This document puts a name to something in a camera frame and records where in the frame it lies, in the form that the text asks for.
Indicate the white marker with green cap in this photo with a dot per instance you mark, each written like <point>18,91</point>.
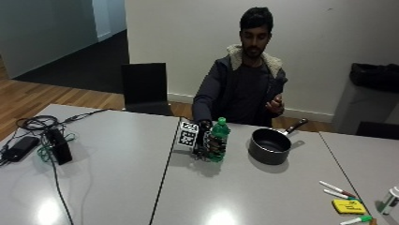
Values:
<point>357,220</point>
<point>341,195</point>

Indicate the black bin bag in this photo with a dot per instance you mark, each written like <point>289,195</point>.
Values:
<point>374,76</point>

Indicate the grey bin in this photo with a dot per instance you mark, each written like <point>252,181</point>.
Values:
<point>362,109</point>

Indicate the white marker with red cap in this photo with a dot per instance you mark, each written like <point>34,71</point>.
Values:
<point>337,188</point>

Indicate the black box device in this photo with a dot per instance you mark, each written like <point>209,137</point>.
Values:
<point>59,146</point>

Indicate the black chair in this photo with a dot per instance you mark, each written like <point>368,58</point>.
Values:
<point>378,130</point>
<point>146,87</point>

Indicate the yellow eraser block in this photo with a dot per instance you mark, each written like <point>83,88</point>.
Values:
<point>349,206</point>

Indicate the small brown object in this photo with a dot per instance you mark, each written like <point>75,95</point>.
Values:
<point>373,222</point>

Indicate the white cube of black markers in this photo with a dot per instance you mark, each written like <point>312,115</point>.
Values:
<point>188,134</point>

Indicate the green plastic bottle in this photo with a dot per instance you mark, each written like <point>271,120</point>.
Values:
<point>220,131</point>

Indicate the the person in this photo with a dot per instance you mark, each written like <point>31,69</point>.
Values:
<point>248,90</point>

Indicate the white plastic container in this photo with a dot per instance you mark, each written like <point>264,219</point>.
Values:
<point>392,200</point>

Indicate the black power adapter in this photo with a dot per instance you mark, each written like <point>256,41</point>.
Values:
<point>21,148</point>

